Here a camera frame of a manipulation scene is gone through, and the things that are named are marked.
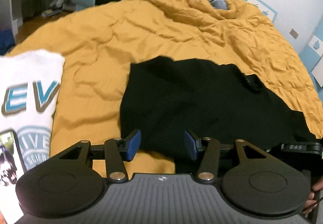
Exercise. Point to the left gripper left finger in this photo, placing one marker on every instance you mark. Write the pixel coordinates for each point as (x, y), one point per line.
(127, 147)

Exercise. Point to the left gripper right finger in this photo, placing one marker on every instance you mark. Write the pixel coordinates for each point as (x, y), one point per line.
(198, 147)

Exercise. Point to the person's right hand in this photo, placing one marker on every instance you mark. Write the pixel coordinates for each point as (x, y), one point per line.
(311, 203)

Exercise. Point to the black t-shirt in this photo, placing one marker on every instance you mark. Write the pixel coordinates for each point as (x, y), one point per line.
(164, 97)

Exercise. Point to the blue white wardrobe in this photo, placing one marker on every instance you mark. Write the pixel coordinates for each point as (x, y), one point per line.
(310, 55)

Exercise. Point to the mustard yellow duvet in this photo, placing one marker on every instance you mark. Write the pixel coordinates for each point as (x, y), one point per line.
(99, 44)

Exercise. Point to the smartphone with lit screen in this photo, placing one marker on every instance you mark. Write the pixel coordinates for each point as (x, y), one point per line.
(12, 163)

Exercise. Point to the white printed t-shirt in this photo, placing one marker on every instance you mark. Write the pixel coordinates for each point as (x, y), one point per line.
(30, 83)

